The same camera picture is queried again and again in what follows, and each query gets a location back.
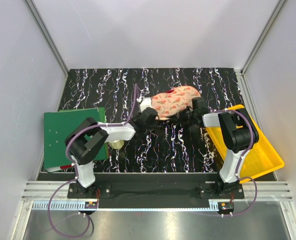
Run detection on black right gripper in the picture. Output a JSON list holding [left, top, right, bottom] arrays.
[[166, 107, 198, 127]]

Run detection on pink floral mesh laundry bag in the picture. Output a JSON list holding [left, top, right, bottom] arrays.
[[151, 85, 201, 121]]

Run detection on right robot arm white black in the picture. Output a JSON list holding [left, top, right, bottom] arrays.
[[176, 97, 259, 199]]

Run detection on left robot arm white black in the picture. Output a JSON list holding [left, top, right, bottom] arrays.
[[64, 107, 158, 199]]

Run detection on cream ceramic mug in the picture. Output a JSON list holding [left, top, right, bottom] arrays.
[[108, 140, 125, 150]]

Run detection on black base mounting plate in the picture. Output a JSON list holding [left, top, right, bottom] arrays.
[[36, 171, 276, 209]]

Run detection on yellow plastic tray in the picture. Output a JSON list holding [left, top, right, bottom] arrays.
[[206, 105, 285, 181]]

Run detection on red folder under binder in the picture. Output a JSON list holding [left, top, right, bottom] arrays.
[[53, 154, 112, 172]]

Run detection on green binder folder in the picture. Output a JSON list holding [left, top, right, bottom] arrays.
[[43, 107, 106, 173]]

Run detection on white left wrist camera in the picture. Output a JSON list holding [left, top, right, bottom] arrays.
[[137, 97, 152, 113]]

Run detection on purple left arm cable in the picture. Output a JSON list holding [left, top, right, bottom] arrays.
[[47, 83, 140, 237]]

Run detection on aluminium rail frame front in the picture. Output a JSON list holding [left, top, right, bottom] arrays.
[[11, 178, 296, 240]]

